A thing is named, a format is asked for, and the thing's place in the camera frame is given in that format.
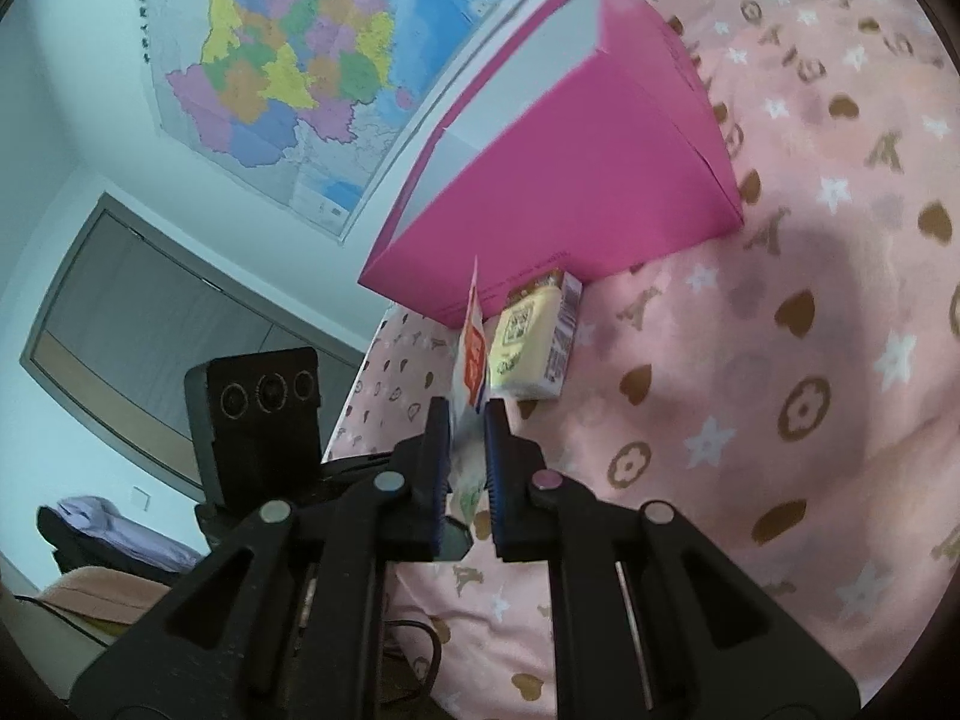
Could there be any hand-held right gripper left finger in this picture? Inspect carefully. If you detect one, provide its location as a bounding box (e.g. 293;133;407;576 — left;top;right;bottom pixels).
71;396;455;720

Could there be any pink storage box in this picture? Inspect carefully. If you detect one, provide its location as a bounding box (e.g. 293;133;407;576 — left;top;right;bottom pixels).
357;0;746;329

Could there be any colourful wall map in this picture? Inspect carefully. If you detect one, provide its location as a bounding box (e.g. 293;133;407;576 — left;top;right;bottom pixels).
139;0;565;246

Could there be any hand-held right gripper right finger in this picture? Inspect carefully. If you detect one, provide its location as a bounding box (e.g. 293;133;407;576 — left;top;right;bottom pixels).
484;397;865;720

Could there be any grey sliding wardrobe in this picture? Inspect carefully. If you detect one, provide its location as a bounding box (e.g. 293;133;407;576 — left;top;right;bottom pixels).
19;191;370;502

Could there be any black cable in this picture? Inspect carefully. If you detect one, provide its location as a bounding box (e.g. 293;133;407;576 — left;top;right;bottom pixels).
388;617;445;692

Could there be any pink printed blanket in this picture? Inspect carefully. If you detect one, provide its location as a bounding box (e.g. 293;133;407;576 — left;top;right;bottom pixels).
322;0;960;720

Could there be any chair with purple cloth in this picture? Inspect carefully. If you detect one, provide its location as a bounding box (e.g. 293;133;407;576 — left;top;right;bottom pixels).
37;495;205;587

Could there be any white red packet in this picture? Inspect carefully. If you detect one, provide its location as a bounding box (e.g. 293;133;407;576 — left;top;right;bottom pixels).
445;255;493;527

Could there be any yellow tissue packet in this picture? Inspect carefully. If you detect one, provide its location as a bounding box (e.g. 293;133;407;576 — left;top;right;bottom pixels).
487;268;586;401

